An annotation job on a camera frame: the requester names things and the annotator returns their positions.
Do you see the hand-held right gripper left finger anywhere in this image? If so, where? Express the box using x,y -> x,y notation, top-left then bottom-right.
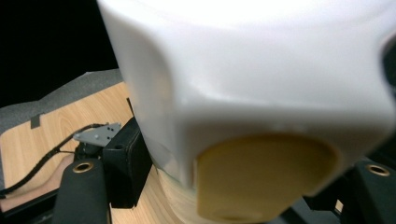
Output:
50,158 -> 110,224

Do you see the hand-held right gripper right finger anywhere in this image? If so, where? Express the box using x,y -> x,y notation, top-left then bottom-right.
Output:
340,160 -> 396,224

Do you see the white cup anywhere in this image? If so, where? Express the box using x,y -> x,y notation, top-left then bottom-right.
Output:
96,0 -> 396,224

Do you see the grey felt mat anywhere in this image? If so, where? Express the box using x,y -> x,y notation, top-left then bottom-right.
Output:
0,68 -> 124,135

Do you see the grey tape piece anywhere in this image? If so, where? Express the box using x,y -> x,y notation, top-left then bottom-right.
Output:
30,113 -> 43,131

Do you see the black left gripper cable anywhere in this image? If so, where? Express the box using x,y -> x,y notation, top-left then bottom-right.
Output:
0,122 -> 108,198

